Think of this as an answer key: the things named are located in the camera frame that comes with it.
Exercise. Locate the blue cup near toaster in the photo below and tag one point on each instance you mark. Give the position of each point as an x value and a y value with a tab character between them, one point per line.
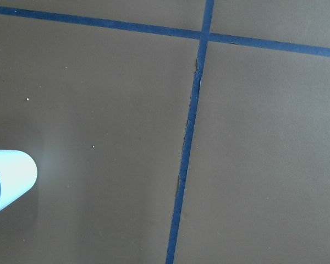
18	174

